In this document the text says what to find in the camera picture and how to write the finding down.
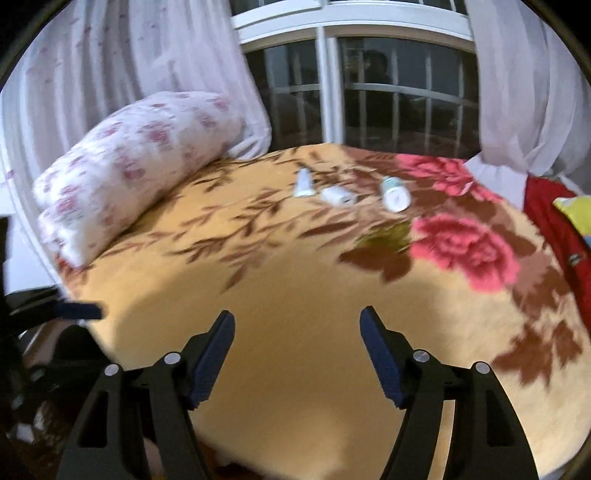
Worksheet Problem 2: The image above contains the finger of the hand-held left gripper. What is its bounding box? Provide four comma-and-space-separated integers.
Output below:
9, 287, 103, 326

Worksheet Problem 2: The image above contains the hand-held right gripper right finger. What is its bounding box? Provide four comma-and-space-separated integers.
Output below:
359, 305, 539, 480

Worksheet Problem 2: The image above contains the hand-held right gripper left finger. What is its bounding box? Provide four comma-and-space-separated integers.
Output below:
58, 310, 236, 480

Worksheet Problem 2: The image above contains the yellow floral blanket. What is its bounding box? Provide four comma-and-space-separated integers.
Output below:
55, 143, 591, 476

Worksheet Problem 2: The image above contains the green hair claw clip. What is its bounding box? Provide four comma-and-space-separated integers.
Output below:
358, 224, 411, 254

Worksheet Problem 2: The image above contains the floral white pillow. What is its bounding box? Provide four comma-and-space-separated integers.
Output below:
33, 91, 245, 268

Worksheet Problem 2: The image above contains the white bottle green cap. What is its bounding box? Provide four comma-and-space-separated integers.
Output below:
381, 176, 411, 213

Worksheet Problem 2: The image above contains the small white bottle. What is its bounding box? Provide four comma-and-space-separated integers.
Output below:
321, 185, 357, 208

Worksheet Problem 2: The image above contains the small white tube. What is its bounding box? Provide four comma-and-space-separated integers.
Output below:
294, 167, 315, 199

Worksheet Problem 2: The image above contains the white cloth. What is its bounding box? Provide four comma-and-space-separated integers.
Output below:
464, 154, 529, 210

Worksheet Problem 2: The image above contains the red cloth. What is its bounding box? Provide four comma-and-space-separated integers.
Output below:
522, 175, 591, 296

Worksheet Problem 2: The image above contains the sheer pink-flecked curtain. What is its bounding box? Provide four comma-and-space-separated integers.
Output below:
0, 0, 272, 259
464, 0, 591, 176

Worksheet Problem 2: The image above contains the yellow cartoon pillow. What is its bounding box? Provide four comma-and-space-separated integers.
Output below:
553, 196, 591, 236

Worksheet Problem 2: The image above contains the white-framed barred window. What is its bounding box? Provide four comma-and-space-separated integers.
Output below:
228, 0, 483, 155

